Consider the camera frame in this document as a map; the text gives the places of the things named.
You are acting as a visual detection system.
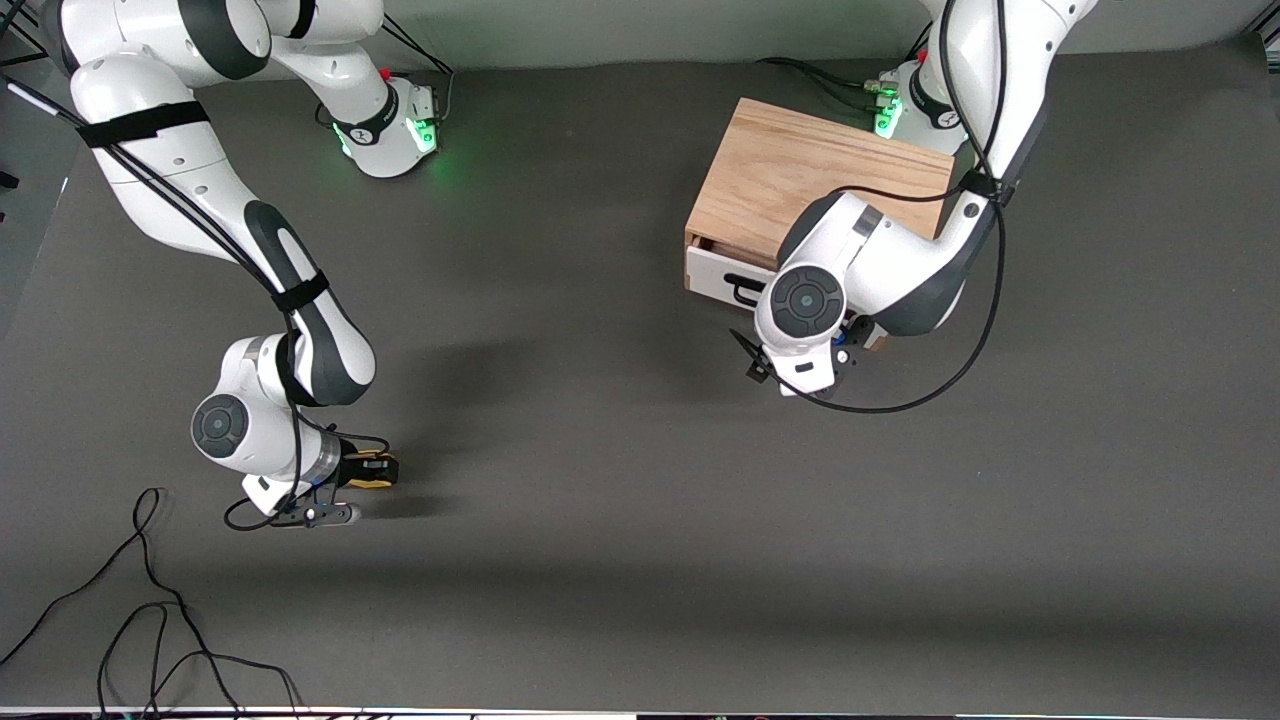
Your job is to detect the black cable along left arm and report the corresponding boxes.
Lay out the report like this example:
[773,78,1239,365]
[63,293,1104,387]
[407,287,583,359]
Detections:
[820,0,1011,416]

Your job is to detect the black right arm base cables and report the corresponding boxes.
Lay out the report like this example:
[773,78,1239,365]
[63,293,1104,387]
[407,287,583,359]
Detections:
[375,15,456,126]

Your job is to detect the black arm base cables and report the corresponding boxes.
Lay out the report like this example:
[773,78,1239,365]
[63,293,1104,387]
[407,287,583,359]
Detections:
[755,25,936,113]
[375,15,456,126]

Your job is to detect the black cable along right arm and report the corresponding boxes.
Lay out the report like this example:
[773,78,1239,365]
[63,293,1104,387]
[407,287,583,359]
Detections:
[0,78,393,533]

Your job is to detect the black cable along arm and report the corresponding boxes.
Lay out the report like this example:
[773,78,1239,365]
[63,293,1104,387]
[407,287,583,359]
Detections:
[820,0,1011,416]
[0,78,393,533]

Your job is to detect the black left arm base cables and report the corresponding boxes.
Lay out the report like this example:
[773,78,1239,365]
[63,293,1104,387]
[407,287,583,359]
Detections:
[755,25,936,113]

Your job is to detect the wooden drawer cabinet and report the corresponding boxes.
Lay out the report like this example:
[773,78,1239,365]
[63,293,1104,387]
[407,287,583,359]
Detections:
[685,97,956,351]

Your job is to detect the black strap on right arm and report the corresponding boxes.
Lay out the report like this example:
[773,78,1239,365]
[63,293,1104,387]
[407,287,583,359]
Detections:
[270,272,331,313]
[78,100,211,149]

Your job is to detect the black strap on arm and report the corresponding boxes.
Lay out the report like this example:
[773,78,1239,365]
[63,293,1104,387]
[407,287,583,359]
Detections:
[78,100,211,149]
[270,272,331,313]
[958,168,1016,206]

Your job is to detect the white-front drawer with black handle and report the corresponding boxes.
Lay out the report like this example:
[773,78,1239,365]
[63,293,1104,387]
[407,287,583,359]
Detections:
[686,240,783,309]

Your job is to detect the thin black loose cable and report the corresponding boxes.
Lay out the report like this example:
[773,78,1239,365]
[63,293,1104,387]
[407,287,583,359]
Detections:
[97,600,306,720]
[0,488,246,720]

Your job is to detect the black strap on left arm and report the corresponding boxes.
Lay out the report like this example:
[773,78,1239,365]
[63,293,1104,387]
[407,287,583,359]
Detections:
[958,168,1016,206]

